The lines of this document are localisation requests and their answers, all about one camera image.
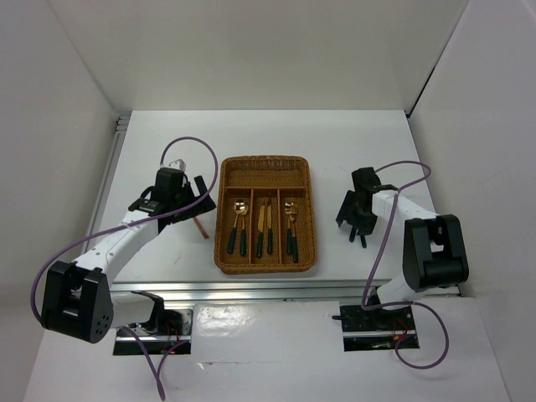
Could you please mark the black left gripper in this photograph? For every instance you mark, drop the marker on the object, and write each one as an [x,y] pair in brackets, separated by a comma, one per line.
[206,205]

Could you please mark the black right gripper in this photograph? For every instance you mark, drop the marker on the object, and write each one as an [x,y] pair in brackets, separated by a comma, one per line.
[351,197]

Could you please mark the gold knife green handle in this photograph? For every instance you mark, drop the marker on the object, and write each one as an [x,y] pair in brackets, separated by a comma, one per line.
[269,223]
[260,228]

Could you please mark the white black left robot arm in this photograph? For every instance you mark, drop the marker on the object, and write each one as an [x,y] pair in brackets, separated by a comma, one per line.
[78,301]

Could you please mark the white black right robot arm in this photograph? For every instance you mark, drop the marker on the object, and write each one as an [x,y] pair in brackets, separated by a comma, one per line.
[433,248]

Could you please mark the brown wicker cutlery tray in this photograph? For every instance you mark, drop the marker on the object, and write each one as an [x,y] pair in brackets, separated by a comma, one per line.
[256,179]

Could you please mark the aluminium frame rail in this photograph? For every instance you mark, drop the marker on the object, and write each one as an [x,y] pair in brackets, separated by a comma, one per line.
[333,142]

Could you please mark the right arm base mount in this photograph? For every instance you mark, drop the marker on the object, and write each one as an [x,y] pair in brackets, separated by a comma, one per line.
[376,330]

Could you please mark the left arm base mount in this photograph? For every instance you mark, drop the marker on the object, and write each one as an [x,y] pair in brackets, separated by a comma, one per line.
[144,322]

